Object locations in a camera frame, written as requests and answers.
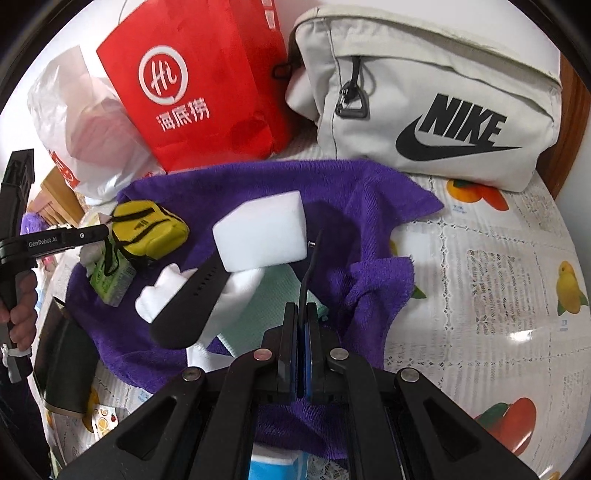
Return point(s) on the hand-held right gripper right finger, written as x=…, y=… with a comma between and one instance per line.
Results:
x=311, y=364

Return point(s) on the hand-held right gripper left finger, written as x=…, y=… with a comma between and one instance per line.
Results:
x=291, y=364

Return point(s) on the green cassette print tissue pack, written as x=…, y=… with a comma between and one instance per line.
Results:
x=111, y=281

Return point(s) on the white sponge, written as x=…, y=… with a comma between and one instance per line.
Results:
x=258, y=230

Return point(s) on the person's left hand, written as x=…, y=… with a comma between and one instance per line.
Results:
x=23, y=323

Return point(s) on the crumpled white tissue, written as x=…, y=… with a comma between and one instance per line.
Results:
x=92, y=253

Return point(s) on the wooden furniture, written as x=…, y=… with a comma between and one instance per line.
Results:
x=55, y=189

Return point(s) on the mint green cloth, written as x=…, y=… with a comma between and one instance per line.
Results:
x=263, y=318

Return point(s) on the blue tissue pack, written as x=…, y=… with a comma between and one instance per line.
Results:
x=277, y=468

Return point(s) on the white plastic shopping bag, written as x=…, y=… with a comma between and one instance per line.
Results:
x=92, y=138

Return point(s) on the dark green tin box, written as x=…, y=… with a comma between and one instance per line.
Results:
x=64, y=360

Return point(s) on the purple towel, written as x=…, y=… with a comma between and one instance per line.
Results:
x=369, y=207

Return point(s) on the fruit print lace tablecloth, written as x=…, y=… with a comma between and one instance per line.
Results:
x=485, y=277

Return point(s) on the red paper bag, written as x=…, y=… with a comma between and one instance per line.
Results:
x=221, y=92

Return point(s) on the beige waist bag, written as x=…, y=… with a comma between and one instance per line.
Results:
x=392, y=92

